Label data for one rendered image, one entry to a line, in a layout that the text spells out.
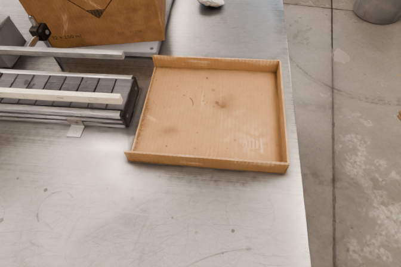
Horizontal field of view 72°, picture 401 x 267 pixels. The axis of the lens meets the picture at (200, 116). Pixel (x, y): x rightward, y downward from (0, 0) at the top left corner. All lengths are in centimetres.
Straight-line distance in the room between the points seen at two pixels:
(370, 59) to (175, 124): 174
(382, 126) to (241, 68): 126
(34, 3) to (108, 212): 48
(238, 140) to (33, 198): 40
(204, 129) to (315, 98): 128
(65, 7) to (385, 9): 208
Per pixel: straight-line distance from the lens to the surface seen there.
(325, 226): 144
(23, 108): 68
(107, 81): 64
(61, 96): 60
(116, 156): 58
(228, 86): 64
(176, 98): 63
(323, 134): 165
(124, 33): 74
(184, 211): 51
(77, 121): 63
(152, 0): 68
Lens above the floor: 132
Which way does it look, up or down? 55 degrees down
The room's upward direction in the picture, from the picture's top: 5 degrees counter-clockwise
